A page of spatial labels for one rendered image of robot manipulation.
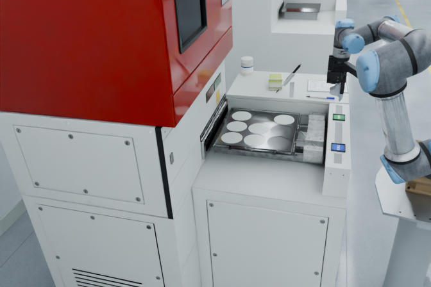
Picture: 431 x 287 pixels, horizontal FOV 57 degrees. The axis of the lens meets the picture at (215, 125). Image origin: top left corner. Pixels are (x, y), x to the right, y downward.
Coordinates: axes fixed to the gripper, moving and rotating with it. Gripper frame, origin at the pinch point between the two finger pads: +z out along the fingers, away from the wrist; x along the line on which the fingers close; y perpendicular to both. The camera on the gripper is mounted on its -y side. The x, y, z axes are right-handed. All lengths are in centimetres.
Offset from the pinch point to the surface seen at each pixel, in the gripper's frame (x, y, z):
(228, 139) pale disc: 18, 48, 16
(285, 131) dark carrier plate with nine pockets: 6.7, 23.7, 16.0
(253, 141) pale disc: 17.9, 36.9, 15.9
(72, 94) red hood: 65, 90, -26
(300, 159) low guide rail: 19.1, 15.2, 22.1
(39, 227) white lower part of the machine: 65, 124, 42
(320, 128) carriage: -2.5, 7.8, 17.9
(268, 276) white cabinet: 46, 25, 70
